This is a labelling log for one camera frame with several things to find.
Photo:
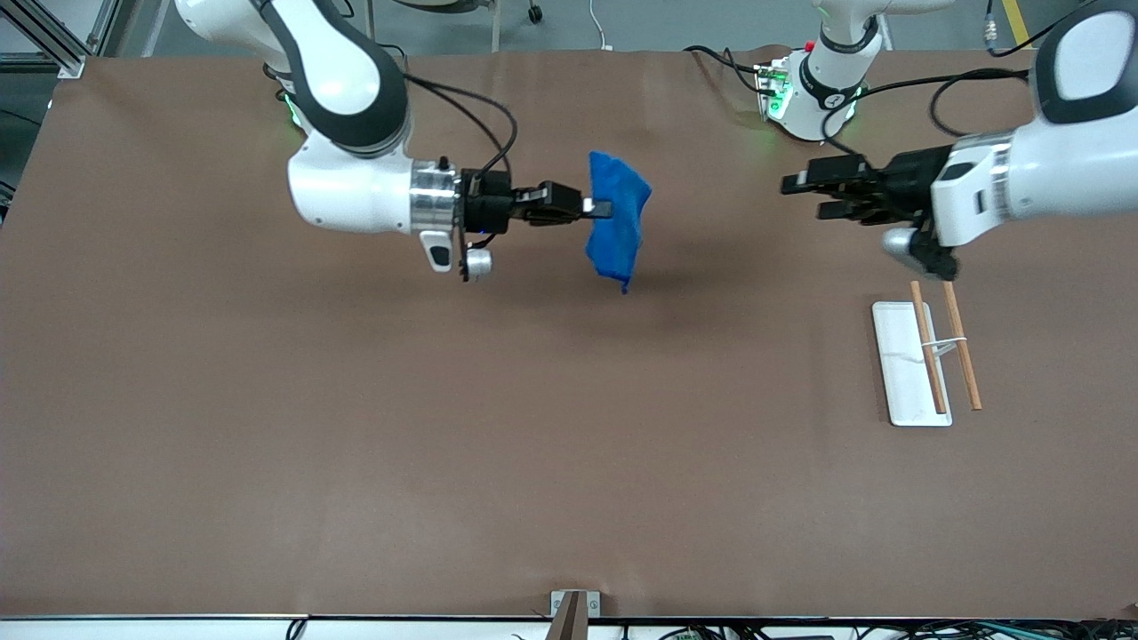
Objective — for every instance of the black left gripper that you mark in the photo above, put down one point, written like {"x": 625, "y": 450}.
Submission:
{"x": 909, "y": 184}

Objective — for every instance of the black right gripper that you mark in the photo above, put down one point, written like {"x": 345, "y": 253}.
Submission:
{"x": 488, "y": 212}

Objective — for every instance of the blue microfibre towel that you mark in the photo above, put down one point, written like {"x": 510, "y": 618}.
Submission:
{"x": 618, "y": 222}

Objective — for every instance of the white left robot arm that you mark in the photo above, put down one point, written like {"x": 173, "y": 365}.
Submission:
{"x": 1049, "y": 178}

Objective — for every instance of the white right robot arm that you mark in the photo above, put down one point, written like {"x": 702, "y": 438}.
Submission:
{"x": 347, "y": 187}

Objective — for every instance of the white towel rack wooden rods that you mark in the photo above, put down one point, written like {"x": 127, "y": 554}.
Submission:
{"x": 902, "y": 373}

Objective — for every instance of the brown table cover sheet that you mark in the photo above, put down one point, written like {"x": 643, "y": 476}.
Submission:
{"x": 569, "y": 444}

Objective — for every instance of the grey metal bracket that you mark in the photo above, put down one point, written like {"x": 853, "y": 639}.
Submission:
{"x": 594, "y": 604}

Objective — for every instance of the brown camera mount post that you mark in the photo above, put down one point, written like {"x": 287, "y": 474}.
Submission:
{"x": 569, "y": 622}

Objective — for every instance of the aluminium frame profile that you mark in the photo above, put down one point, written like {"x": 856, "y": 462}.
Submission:
{"x": 53, "y": 44}

